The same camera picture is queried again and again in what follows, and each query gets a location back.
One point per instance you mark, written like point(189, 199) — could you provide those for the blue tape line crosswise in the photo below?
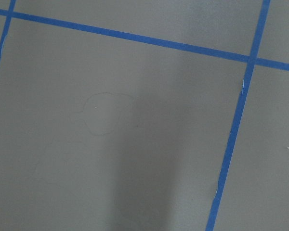
point(128, 36)

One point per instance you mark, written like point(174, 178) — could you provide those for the blue tape line lengthwise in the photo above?
point(257, 38)

